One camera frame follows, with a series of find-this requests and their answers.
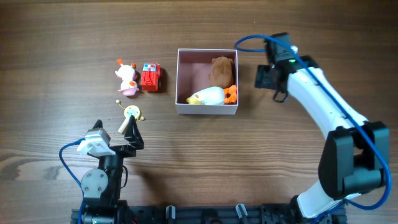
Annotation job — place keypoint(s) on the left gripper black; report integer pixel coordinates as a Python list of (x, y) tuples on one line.
[(133, 139)]

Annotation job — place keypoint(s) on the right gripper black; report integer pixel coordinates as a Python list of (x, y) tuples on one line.
[(263, 76)]

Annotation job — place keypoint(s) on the yellow wooden rattle drum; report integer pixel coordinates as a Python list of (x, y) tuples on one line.
[(131, 110)]

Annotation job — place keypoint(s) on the brown plush bear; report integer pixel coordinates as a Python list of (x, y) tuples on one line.
[(221, 74)]

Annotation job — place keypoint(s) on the pink white cow toy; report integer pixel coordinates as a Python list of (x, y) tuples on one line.
[(127, 73)]

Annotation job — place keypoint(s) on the white plush duck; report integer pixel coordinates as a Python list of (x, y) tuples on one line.
[(214, 96)]

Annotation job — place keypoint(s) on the white box pink inside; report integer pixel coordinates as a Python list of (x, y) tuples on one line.
[(193, 69)]

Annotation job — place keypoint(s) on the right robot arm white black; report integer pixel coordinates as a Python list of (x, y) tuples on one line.
[(354, 164)]

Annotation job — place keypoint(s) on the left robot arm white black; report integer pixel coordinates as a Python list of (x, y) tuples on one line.
[(102, 186)]

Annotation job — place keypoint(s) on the black mounting rail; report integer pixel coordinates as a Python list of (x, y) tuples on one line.
[(264, 214)]

